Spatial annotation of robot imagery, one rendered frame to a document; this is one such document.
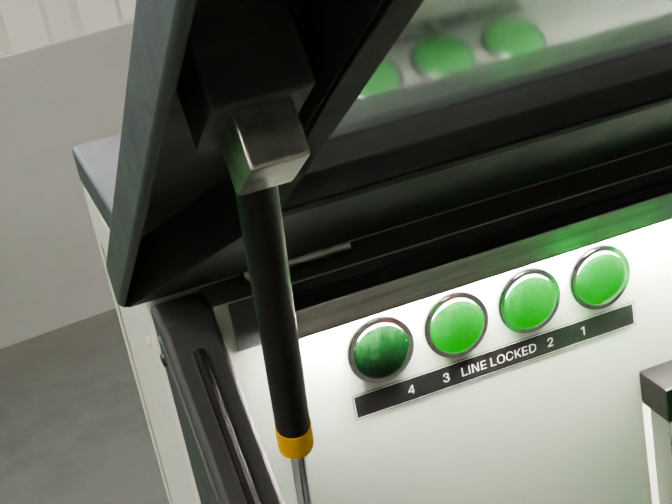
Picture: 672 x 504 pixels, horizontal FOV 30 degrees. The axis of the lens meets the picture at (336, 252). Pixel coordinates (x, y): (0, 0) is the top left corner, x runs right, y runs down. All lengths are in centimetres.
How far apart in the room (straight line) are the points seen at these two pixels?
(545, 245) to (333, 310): 16
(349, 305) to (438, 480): 19
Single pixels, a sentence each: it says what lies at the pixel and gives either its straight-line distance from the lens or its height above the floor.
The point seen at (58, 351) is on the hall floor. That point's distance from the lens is 451.
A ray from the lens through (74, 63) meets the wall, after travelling 448.
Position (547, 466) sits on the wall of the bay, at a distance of 101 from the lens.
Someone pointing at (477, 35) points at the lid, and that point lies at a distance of 54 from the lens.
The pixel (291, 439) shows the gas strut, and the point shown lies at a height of 147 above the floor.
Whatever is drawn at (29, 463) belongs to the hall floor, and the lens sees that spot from 385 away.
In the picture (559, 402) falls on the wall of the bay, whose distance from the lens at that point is 99.
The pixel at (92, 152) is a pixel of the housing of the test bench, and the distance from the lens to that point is 110.
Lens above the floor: 179
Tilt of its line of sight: 22 degrees down
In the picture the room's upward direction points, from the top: 11 degrees counter-clockwise
